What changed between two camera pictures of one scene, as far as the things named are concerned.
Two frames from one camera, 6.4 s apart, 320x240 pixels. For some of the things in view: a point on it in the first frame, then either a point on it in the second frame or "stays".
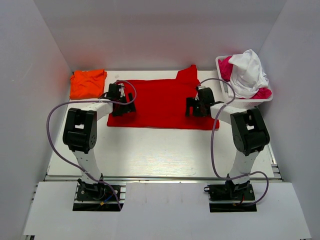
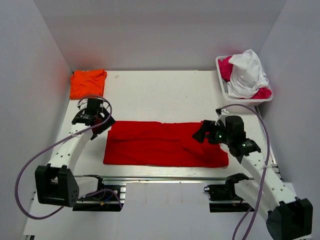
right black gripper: x=190 y=102 to x=199 y=136
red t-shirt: x=161 y=104 to x=162 y=143
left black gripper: x=129 y=108 to x=110 y=122
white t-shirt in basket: x=247 y=76 stays
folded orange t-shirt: x=88 y=84 stays
